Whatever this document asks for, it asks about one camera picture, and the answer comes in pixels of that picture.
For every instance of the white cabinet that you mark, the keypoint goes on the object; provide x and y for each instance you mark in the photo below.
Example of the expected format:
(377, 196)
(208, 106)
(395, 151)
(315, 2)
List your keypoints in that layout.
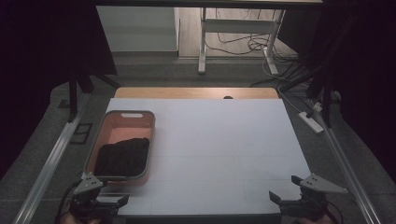
(137, 29)

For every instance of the orange basket with grey rim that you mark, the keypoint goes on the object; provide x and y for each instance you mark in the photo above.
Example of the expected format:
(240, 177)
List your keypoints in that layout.
(130, 124)

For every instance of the white plug adapter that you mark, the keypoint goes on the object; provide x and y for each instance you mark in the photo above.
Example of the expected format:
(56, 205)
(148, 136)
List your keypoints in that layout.
(317, 107)

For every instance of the black metal stand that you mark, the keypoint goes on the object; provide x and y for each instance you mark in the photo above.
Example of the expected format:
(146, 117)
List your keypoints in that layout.
(326, 102)
(73, 96)

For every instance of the black cloth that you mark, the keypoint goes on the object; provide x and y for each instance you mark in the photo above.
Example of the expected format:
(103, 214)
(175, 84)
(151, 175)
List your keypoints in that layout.
(123, 158)

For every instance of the white power strip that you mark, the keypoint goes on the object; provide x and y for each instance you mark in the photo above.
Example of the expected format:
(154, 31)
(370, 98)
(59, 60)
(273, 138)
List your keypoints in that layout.
(310, 122)

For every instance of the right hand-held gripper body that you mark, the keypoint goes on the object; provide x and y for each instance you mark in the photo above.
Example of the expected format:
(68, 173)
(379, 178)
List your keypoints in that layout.
(317, 184)

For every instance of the white table cover sheet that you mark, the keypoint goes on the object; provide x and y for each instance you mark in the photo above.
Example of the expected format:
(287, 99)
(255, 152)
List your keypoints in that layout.
(218, 140)

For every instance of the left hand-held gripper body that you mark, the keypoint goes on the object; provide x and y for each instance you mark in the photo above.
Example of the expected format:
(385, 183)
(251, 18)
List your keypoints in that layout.
(88, 185)

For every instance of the person's right hand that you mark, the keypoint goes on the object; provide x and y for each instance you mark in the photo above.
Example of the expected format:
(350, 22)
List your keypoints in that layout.
(323, 221)

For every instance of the aluminium rail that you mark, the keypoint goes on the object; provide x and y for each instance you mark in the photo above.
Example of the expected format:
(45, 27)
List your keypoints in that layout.
(46, 171)
(348, 174)

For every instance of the person's left hand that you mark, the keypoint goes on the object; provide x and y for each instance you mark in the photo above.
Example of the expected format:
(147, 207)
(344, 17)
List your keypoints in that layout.
(67, 220)

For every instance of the white-legged desk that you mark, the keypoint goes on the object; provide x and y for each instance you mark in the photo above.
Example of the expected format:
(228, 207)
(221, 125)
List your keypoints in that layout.
(239, 25)

